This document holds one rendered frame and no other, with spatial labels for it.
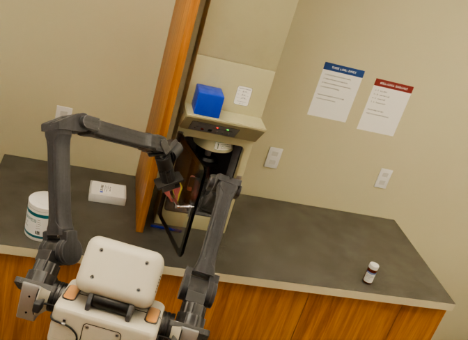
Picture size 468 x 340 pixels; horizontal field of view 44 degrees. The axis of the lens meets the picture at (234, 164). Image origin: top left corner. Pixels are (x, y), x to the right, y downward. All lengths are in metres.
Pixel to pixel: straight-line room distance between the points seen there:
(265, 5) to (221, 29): 0.19
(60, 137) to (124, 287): 0.48
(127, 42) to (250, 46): 0.65
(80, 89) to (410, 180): 1.78
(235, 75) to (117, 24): 0.64
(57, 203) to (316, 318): 1.36
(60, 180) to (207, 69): 0.80
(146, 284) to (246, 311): 1.05
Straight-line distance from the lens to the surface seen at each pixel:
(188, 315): 1.66
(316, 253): 2.71
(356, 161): 3.10
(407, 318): 2.83
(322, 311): 2.64
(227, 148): 2.44
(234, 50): 2.26
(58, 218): 1.73
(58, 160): 1.74
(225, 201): 1.81
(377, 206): 3.29
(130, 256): 1.56
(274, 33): 2.27
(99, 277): 1.56
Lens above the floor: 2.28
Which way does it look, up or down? 24 degrees down
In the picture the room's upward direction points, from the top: 17 degrees clockwise
